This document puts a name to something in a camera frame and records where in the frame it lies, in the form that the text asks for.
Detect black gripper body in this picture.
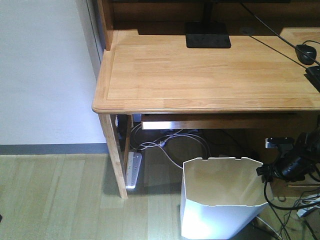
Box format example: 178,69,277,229
271,149,314,182

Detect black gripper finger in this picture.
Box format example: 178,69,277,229
256,164,274,175
261,174,274,183

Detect white plastic trash bin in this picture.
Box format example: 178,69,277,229
180,157,272,240

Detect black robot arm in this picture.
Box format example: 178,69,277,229
256,127,320,182

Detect white power strip right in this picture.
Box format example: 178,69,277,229
296,198,320,218

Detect white power strip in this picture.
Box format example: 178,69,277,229
126,151,143,189
296,198,320,218

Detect light wooden desk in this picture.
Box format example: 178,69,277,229
92,0,320,199

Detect black keyboard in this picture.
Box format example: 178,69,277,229
305,65,320,92

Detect black monitor stand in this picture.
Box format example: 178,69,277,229
184,0,232,49

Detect white cable under desk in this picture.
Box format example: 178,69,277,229
130,123,210,170

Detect black cable across desk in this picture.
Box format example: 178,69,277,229
239,2,320,66

